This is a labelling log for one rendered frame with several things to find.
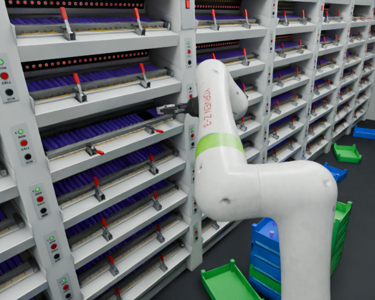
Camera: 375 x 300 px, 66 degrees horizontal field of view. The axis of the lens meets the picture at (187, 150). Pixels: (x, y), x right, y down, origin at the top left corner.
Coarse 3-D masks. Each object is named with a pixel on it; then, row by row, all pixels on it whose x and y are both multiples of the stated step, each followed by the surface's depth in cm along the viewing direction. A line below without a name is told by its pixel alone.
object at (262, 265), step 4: (252, 252) 143; (252, 256) 144; (252, 260) 145; (256, 260) 143; (260, 260) 141; (252, 264) 146; (256, 264) 144; (260, 264) 142; (264, 264) 140; (268, 264) 138; (260, 268) 143; (264, 268) 141; (268, 268) 139; (272, 268) 137; (276, 268) 136; (268, 272) 140; (272, 272) 138; (276, 272) 136; (280, 272) 134; (276, 276) 137; (280, 276) 135; (280, 280) 136
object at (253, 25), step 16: (208, 0) 143; (224, 0) 152; (240, 0) 162; (208, 16) 145; (224, 16) 153; (240, 16) 162; (256, 16) 163; (208, 32) 126; (224, 32) 135; (240, 32) 144; (256, 32) 154
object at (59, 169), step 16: (96, 112) 115; (48, 128) 103; (160, 128) 123; (176, 128) 127; (112, 144) 107; (128, 144) 109; (144, 144) 116; (48, 160) 87; (64, 160) 95; (80, 160) 97; (96, 160) 101; (64, 176) 95
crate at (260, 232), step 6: (264, 222) 147; (270, 222) 151; (252, 228) 138; (258, 228) 143; (264, 228) 147; (270, 228) 146; (276, 228) 146; (252, 234) 139; (258, 234) 136; (264, 234) 142; (276, 234) 142; (258, 240) 138; (264, 240) 135; (270, 240) 133; (276, 240) 130; (270, 246) 134; (276, 246) 131
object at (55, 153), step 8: (152, 120) 122; (160, 120) 125; (128, 128) 113; (136, 128) 116; (96, 136) 105; (104, 136) 106; (112, 136) 109; (120, 136) 110; (72, 144) 99; (80, 144) 100; (48, 152) 93; (56, 152) 94; (64, 152) 97
